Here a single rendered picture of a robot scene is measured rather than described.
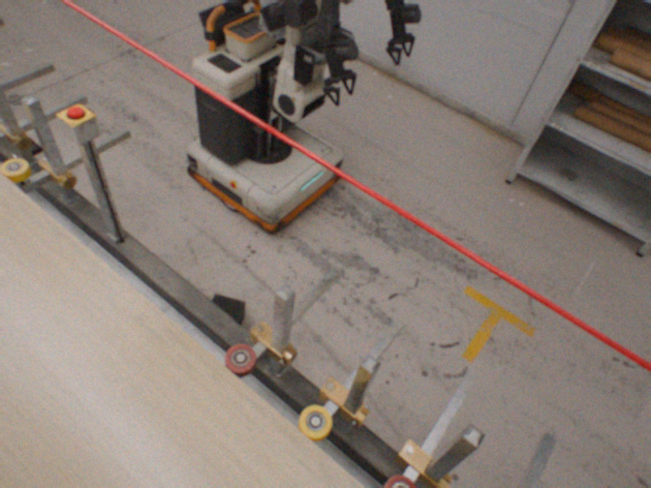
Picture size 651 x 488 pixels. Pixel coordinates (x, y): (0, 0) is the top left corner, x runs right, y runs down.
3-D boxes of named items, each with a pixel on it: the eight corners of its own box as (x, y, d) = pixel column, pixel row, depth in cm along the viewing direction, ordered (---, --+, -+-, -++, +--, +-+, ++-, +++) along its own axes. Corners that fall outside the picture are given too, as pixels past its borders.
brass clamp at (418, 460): (405, 442, 128) (410, 436, 124) (449, 478, 124) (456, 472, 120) (392, 462, 125) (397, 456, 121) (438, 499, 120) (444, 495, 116)
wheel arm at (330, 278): (328, 276, 157) (330, 268, 153) (337, 282, 156) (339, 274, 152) (231, 374, 133) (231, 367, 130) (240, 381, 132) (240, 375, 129)
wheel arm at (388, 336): (393, 323, 149) (396, 317, 146) (402, 330, 148) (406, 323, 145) (301, 436, 126) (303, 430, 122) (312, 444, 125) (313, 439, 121)
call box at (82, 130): (86, 125, 139) (79, 103, 133) (103, 137, 137) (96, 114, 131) (64, 137, 135) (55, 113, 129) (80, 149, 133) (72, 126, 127)
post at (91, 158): (119, 230, 173) (85, 128, 138) (128, 237, 171) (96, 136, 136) (108, 237, 170) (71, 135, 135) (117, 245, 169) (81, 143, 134)
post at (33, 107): (76, 202, 184) (31, 92, 146) (81, 207, 183) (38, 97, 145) (68, 207, 182) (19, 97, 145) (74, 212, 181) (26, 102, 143)
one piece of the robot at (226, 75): (198, 162, 273) (181, 15, 209) (265, 119, 303) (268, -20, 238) (241, 193, 263) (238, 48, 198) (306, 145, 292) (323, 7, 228)
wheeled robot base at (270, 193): (185, 176, 284) (180, 143, 264) (261, 128, 318) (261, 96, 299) (271, 239, 263) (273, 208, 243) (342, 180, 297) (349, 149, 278)
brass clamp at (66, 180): (56, 165, 177) (51, 154, 173) (79, 184, 172) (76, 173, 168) (41, 173, 173) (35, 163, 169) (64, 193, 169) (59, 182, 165)
